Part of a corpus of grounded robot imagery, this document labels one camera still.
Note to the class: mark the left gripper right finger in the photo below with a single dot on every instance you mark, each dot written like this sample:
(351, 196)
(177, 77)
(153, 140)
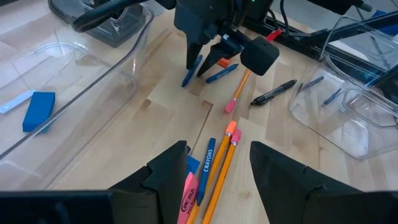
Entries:
(276, 177)

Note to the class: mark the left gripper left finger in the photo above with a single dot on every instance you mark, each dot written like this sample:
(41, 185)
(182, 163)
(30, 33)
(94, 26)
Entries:
(171, 168)

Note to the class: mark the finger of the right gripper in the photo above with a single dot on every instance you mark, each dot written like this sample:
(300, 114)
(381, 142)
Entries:
(214, 59)
(192, 54)

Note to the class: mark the red eraser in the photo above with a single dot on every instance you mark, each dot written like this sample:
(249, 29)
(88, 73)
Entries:
(223, 63)

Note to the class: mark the blue crayon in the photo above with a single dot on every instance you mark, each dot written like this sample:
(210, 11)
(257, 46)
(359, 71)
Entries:
(222, 73)
(206, 168)
(332, 97)
(312, 82)
(189, 76)

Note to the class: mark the black pen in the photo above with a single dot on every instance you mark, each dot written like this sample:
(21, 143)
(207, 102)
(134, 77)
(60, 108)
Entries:
(273, 92)

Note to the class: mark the clear plastic bin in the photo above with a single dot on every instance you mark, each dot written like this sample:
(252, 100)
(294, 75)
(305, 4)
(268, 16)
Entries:
(342, 133)
(93, 102)

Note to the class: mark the person's leg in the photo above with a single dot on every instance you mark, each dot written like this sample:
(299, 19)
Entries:
(388, 29)

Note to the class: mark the black aluminium frame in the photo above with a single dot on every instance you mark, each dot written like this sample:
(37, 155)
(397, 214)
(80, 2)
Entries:
(311, 43)

